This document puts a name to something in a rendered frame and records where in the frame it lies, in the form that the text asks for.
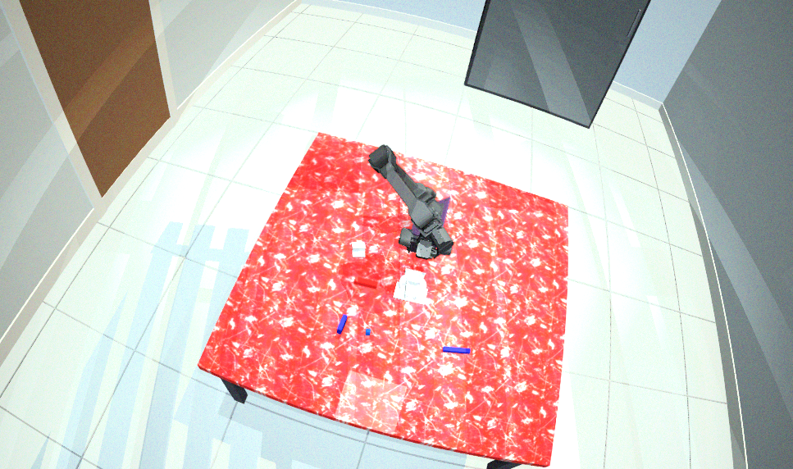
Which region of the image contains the red flat bar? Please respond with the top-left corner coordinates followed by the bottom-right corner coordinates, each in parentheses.
top-left (354, 276), bottom-right (378, 289)

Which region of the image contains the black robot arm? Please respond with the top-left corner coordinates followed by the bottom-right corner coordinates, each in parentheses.
top-left (368, 144), bottom-right (453, 260)

